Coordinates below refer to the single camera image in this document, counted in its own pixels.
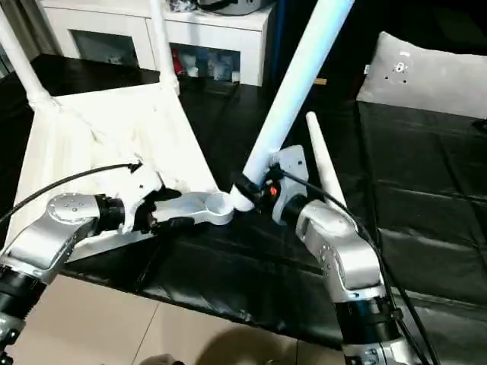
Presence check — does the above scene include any white plastic table leg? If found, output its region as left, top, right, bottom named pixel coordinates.
left=149, top=0, right=180, bottom=94
left=305, top=111, right=349, bottom=214
left=0, top=0, right=53, bottom=110
left=229, top=0, right=357, bottom=213

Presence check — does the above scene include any white plastic table top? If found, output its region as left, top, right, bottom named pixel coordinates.
left=7, top=81, right=237, bottom=263

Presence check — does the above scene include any black mat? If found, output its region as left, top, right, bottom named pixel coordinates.
left=0, top=52, right=487, bottom=351

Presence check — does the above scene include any black case with gold label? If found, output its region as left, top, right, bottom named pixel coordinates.
left=266, top=0, right=381, bottom=103

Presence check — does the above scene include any white glass-door cabinet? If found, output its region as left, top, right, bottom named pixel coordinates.
left=40, top=0, right=277, bottom=87

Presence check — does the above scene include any grey pillow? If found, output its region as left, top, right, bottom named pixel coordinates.
left=355, top=30, right=487, bottom=121

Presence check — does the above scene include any brown curtain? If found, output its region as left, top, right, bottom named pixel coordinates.
left=0, top=0, right=64, bottom=77

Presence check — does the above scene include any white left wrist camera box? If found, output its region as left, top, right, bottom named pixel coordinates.
left=119, top=163, right=164, bottom=235

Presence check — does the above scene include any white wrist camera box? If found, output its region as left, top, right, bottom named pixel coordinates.
left=119, top=163, right=164, bottom=235
left=266, top=144, right=309, bottom=227

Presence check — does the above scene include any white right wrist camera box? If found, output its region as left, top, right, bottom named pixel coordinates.
left=266, top=144, right=309, bottom=227

